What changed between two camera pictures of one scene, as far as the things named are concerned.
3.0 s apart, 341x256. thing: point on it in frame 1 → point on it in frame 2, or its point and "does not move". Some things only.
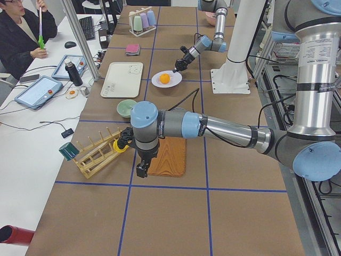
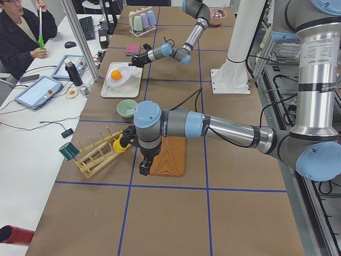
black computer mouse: (70, 44) does not move
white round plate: (175, 79) → (126, 72)
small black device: (67, 133) does not move
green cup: (137, 24) does not move
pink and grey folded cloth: (132, 49) does not move
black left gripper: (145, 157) does not move
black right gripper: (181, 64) → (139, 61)
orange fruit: (164, 78) → (116, 74)
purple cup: (144, 20) does not move
